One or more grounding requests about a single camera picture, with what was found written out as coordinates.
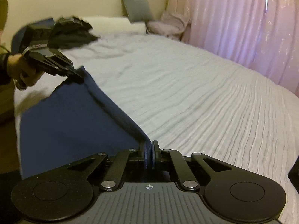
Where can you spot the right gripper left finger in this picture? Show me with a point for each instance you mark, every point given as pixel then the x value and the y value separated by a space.
pixel 126 163

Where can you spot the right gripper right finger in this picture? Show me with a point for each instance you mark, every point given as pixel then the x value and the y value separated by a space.
pixel 173 162

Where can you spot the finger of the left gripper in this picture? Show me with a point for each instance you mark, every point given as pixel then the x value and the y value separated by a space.
pixel 77 72
pixel 74 78

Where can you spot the navy blue garment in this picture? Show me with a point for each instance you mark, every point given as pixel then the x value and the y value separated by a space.
pixel 75 121

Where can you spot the black sleeved left forearm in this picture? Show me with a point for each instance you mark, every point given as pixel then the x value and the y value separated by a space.
pixel 4 77

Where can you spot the black clothes pile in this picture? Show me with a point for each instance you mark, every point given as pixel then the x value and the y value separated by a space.
pixel 69 33

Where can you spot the person left hand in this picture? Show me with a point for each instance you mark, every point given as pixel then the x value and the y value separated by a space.
pixel 22 73

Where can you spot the white long bolster pillow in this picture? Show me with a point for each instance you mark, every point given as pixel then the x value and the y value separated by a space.
pixel 114 25

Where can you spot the grey striped bedspread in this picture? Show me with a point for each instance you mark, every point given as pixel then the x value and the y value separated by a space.
pixel 237 130

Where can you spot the grey square pillow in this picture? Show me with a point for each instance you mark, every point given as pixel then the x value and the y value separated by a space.
pixel 138 10

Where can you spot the pink crumpled blanket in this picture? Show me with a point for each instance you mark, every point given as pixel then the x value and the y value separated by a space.
pixel 171 25

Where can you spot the pink curtain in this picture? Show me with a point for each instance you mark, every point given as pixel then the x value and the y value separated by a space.
pixel 261 35

